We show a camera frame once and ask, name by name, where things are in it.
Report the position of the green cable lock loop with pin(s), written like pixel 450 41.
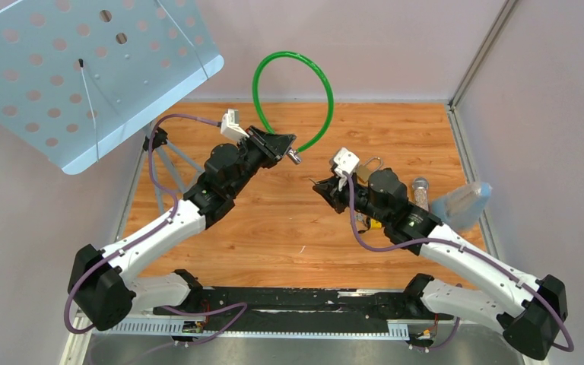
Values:
pixel 294 154

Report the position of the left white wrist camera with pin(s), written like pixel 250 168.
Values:
pixel 230 127

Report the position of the clear blue plastic bag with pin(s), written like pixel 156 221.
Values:
pixel 462 208

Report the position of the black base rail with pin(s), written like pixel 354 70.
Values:
pixel 285 313

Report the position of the clear bottle with metal cap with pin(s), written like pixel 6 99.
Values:
pixel 420 187

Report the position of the perforated light blue metal plate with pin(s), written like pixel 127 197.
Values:
pixel 78 78

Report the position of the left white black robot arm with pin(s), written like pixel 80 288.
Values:
pixel 105 283

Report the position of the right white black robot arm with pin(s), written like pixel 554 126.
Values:
pixel 529 312

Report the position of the brass padlock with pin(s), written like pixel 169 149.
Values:
pixel 365 170

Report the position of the grey tripod stand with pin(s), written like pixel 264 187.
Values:
pixel 172 168

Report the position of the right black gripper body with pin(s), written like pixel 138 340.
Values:
pixel 360 195

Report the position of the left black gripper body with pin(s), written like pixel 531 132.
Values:
pixel 253 157

